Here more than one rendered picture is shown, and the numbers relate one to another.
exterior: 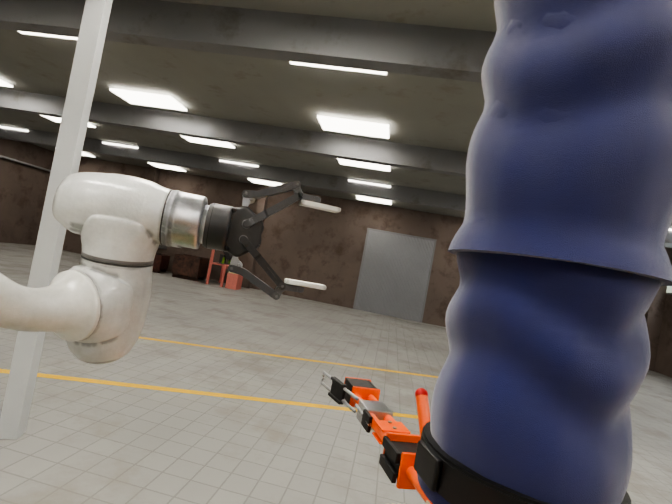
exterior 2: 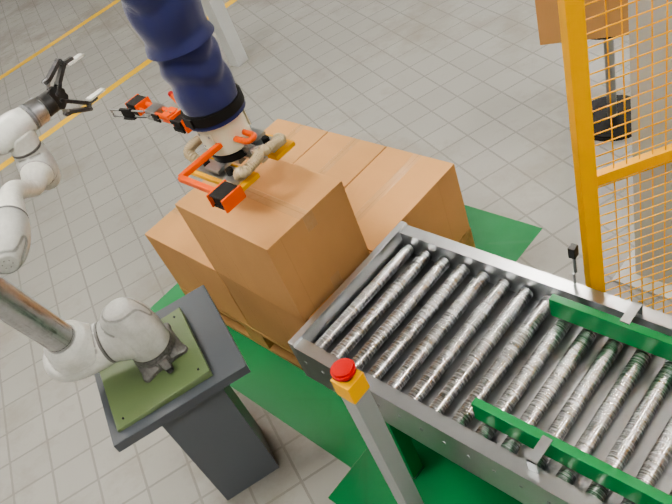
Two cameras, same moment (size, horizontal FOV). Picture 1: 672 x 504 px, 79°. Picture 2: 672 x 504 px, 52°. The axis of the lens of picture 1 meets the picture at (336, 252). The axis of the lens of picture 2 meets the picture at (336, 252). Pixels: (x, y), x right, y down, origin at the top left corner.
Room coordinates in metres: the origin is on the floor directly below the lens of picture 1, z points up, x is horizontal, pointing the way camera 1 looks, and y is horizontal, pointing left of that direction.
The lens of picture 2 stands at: (-1.69, 0.32, 2.44)
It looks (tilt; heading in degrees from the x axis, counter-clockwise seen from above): 41 degrees down; 340
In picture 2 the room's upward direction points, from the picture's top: 23 degrees counter-clockwise
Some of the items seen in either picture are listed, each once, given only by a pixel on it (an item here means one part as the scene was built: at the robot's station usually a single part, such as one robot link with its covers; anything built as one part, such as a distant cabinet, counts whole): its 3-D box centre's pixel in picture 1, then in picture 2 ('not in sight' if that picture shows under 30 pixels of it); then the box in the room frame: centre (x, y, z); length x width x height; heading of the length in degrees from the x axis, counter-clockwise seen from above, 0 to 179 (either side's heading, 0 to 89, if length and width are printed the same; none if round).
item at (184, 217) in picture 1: (187, 221); (35, 112); (0.65, 0.24, 1.58); 0.09 x 0.06 x 0.09; 13
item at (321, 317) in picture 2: not in sight; (352, 284); (0.14, -0.34, 0.58); 0.70 x 0.03 x 0.06; 103
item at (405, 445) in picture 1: (412, 460); (186, 119); (0.74, -0.20, 1.24); 0.10 x 0.08 x 0.06; 103
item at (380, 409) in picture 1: (374, 415); (156, 111); (0.95, -0.16, 1.23); 0.07 x 0.07 x 0.04; 13
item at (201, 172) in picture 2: not in sight; (219, 169); (0.47, -0.17, 1.13); 0.34 x 0.10 x 0.05; 13
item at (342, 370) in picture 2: not in sight; (344, 371); (-0.53, 0.02, 1.02); 0.07 x 0.07 x 0.04
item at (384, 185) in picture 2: not in sight; (304, 231); (0.86, -0.49, 0.34); 1.20 x 1.00 x 0.40; 13
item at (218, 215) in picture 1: (233, 230); (53, 99); (0.67, 0.17, 1.58); 0.09 x 0.07 x 0.08; 103
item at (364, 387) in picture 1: (360, 392); (139, 104); (1.08, -0.13, 1.23); 0.08 x 0.07 x 0.05; 13
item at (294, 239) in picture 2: not in sight; (272, 229); (0.50, -0.25, 0.74); 0.60 x 0.40 x 0.40; 11
